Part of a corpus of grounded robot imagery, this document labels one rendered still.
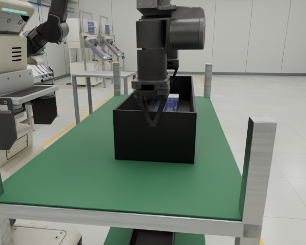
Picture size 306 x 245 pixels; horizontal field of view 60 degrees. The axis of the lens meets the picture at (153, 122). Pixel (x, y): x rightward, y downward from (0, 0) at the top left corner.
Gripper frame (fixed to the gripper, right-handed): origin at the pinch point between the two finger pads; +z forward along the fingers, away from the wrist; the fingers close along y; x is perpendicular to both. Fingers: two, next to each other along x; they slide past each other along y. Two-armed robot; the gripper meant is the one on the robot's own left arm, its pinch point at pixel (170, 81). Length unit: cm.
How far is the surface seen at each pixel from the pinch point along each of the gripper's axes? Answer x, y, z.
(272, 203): -73, 77, 106
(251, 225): -17, -75, 9
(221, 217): -12, -74, 8
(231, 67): -162, 881, 89
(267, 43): -275, 883, 7
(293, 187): -98, 104, 106
